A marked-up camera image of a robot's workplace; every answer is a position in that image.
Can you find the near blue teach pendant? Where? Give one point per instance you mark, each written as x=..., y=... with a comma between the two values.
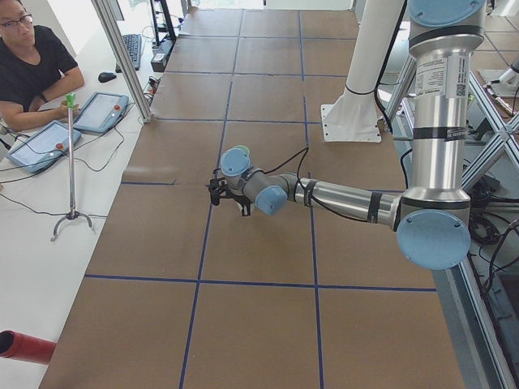
x=42, y=149

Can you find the green cup near pedestal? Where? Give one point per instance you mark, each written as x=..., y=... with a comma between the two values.
x=244, y=148

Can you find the black keyboard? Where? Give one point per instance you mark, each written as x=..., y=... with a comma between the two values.
x=133, y=43

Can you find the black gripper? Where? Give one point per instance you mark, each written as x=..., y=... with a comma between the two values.
x=242, y=202

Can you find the red cylinder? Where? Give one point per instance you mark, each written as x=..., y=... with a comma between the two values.
x=22, y=347

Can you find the black computer mouse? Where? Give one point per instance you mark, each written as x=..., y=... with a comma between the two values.
x=106, y=76

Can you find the blue teach pendant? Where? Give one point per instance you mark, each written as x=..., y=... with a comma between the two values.
x=101, y=112
x=42, y=149

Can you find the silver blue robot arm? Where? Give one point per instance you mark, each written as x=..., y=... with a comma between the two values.
x=431, y=217

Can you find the person in black shirt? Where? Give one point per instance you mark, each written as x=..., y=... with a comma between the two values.
x=36, y=68

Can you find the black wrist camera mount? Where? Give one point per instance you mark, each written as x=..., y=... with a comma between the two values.
x=219, y=189

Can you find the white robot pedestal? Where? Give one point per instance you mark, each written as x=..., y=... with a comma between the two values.
x=353, y=117

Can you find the far blue teach pendant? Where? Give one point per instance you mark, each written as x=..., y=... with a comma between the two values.
x=101, y=112

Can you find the aluminium frame post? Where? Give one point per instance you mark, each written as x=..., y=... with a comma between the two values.
x=114, y=36

